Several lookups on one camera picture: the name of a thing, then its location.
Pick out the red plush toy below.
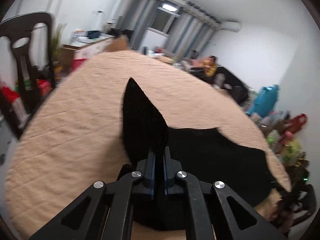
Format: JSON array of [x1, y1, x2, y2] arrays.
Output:
[[287, 114, 308, 135]]

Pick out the black pants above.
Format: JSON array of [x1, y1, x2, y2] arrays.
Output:
[[121, 77, 275, 230]]

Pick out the window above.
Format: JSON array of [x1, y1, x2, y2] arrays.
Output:
[[147, 1, 180, 34]]

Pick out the striped curtain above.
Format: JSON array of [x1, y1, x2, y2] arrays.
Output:
[[127, 0, 165, 50], [165, 2, 222, 60]]

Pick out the sideboard cabinet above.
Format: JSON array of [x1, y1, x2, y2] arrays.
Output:
[[61, 34, 115, 67]]

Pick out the green potted plant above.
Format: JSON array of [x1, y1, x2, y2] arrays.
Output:
[[51, 24, 68, 63]]

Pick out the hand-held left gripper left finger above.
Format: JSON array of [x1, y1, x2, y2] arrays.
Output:
[[29, 147, 157, 240]]

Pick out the white air conditioner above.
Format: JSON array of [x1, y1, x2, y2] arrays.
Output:
[[221, 21, 242, 32]]

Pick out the red box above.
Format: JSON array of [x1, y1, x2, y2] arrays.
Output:
[[71, 58, 87, 70]]

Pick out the dark sofa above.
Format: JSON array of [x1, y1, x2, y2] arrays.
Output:
[[185, 57, 249, 104]]

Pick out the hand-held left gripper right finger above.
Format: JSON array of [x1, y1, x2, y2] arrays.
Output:
[[164, 146, 288, 240]]

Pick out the blue bag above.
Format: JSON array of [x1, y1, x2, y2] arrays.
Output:
[[246, 85, 280, 117]]

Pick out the beige quilted table cover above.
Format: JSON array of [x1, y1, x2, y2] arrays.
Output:
[[4, 50, 292, 240]]

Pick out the dark wooden chair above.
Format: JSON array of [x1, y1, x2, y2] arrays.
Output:
[[0, 12, 57, 139]]

